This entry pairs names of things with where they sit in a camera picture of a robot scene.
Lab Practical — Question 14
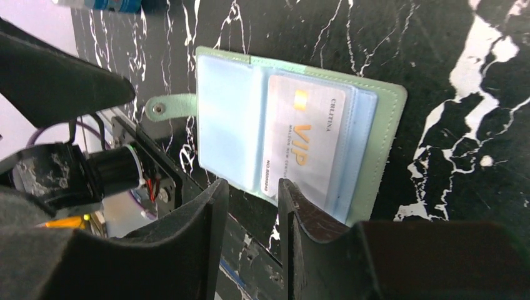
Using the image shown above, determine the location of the grey-green card holder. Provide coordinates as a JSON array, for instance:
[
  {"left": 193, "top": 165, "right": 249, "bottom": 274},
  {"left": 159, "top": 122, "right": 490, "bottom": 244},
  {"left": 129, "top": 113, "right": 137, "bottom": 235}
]
[{"left": 145, "top": 46, "right": 408, "bottom": 226}]

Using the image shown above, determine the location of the round patterned tin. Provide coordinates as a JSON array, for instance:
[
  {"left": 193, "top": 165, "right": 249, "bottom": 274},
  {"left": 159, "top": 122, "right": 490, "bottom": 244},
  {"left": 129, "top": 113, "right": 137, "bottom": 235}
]
[{"left": 52, "top": 0, "right": 142, "bottom": 13}]

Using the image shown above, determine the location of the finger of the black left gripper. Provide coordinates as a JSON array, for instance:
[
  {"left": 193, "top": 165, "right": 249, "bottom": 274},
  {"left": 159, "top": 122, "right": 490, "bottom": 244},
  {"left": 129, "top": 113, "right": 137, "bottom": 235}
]
[{"left": 1, "top": 20, "right": 136, "bottom": 128}]

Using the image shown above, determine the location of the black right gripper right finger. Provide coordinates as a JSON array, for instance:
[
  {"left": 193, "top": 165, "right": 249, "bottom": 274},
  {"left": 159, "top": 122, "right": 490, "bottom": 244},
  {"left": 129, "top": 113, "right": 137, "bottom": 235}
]
[{"left": 278, "top": 179, "right": 529, "bottom": 299}]

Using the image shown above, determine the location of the grey VIP card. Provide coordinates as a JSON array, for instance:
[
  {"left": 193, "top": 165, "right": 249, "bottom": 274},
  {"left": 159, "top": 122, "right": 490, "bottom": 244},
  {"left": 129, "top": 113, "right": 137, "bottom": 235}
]
[{"left": 259, "top": 74, "right": 352, "bottom": 208}]

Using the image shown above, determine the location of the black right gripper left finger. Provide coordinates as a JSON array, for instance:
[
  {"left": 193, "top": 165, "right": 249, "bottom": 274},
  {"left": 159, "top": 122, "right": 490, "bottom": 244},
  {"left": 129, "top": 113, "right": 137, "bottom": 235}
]
[{"left": 1, "top": 179, "right": 229, "bottom": 299}]

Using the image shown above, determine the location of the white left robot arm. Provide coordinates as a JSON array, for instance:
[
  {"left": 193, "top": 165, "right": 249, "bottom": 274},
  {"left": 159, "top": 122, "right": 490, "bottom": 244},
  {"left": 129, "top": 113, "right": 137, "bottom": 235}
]
[{"left": 1, "top": 21, "right": 143, "bottom": 216}]

